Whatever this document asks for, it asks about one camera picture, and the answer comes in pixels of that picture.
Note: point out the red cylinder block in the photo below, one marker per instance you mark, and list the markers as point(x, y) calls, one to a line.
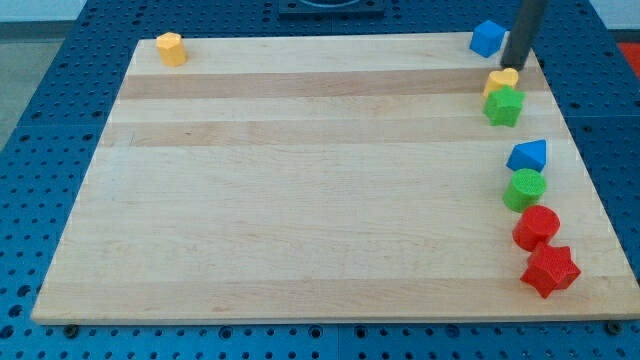
point(537, 224)

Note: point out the green cylinder block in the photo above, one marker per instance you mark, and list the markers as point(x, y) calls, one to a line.
point(525, 188)

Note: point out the wooden board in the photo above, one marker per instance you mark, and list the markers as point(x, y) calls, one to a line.
point(323, 180)

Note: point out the yellow hexagon block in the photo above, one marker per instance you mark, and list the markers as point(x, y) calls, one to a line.
point(171, 49)

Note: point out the red star block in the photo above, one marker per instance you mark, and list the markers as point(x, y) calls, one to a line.
point(550, 268)

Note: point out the green star block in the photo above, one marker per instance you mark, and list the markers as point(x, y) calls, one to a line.
point(503, 106)

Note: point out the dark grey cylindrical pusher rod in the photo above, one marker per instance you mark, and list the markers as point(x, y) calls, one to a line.
point(522, 35)

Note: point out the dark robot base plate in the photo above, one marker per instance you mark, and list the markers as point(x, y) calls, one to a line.
point(290, 8)

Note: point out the yellow heart block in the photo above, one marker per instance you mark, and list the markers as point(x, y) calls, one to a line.
point(497, 79)

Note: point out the blue cube block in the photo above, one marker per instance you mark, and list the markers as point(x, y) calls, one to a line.
point(487, 38)

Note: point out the blue triangle block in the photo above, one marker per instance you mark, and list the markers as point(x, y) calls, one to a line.
point(529, 155)

